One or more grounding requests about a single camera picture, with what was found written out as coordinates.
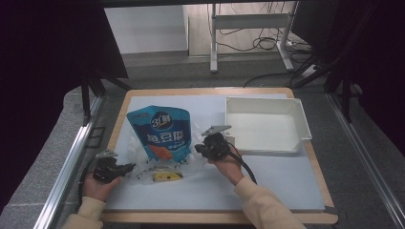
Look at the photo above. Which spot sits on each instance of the pale blue table mat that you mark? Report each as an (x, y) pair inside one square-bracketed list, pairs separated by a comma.
[(280, 184)]

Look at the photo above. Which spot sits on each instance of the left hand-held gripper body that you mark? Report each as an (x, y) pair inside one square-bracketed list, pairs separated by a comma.
[(106, 170)]

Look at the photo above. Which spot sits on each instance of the blue snack pouch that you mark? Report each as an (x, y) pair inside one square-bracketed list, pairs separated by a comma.
[(162, 130)]

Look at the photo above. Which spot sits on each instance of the black curtain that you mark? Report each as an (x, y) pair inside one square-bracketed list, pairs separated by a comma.
[(375, 63), (47, 57)]

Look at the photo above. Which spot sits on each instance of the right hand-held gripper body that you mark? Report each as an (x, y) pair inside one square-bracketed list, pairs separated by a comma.
[(216, 146)]

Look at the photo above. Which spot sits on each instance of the aluminium rail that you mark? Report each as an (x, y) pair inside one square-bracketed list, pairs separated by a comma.
[(366, 165), (63, 178)]

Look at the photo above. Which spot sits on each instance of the white wall panel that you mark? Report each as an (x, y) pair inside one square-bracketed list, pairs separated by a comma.
[(143, 28)]

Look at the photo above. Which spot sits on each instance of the wooden table board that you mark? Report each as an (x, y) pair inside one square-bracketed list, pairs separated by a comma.
[(191, 218)]

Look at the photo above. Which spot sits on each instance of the white metal desk frame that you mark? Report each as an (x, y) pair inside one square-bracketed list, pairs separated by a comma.
[(248, 21)]

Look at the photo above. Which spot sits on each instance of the person's left hand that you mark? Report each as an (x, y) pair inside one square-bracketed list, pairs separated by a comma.
[(98, 191)]

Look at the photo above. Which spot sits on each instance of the black tripod stand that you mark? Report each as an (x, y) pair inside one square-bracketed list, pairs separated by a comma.
[(86, 92)]

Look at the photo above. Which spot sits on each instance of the black metal stand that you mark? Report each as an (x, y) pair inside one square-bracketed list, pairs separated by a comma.
[(345, 95)]

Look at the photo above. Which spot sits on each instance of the white plastic tray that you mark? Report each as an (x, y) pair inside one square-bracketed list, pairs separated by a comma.
[(264, 127)]

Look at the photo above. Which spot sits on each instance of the person's right hand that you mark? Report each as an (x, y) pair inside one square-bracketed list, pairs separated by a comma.
[(230, 167)]

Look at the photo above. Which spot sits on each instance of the white power strip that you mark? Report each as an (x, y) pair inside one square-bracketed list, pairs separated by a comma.
[(309, 71)]

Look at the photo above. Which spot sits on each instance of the clear smiley-print plastic bag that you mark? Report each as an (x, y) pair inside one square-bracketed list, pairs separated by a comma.
[(143, 168)]

